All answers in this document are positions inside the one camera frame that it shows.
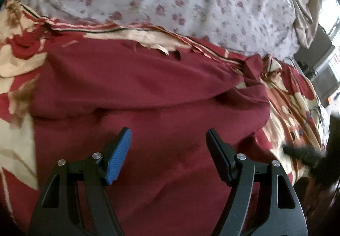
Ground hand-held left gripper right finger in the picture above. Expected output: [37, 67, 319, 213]
[206, 129, 309, 236]

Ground red and cream printed blanket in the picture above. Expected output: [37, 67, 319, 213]
[0, 0, 328, 236]

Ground black cable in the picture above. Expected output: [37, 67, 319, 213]
[309, 105, 323, 125]

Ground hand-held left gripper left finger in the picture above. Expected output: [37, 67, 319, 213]
[28, 128, 132, 236]

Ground maroon garment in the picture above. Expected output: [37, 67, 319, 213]
[28, 39, 289, 236]

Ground grey box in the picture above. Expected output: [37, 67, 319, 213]
[294, 26, 340, 100]

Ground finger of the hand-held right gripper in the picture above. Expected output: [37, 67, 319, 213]
[282, 146, 325, 169]

